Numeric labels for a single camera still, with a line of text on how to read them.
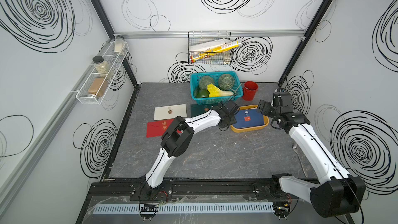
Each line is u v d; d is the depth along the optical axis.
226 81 1.08
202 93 1.05
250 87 1.10
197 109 1.05
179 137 0.55
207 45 0.87
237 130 0.92
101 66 0.71
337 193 0.37
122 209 0.77
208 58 0.86
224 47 0.84
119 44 0.87
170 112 1.03
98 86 0.67
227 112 0.73
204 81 1.08
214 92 1.03
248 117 0.96
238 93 1.05
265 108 0.71
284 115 0.56
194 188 0.76
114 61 0.96
